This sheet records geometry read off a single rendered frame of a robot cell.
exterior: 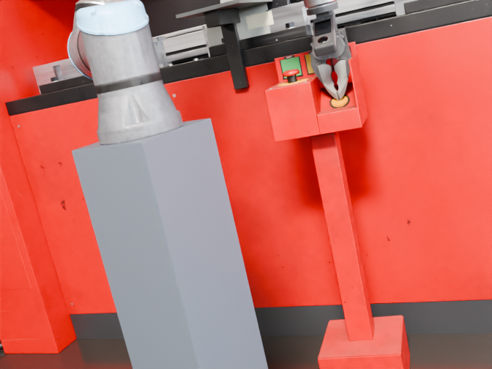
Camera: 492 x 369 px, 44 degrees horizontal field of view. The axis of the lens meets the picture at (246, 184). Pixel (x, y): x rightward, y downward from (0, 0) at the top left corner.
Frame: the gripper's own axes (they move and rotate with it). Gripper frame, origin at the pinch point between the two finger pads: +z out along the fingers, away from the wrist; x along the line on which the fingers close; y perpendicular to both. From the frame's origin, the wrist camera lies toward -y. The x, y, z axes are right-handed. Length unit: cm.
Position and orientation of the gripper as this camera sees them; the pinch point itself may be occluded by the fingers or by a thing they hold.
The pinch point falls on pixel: (337, 94)
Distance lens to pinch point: 144.0
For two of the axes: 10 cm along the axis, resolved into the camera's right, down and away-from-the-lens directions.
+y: 2.5, -3.5, 9.0
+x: -9.4, 1.4, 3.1
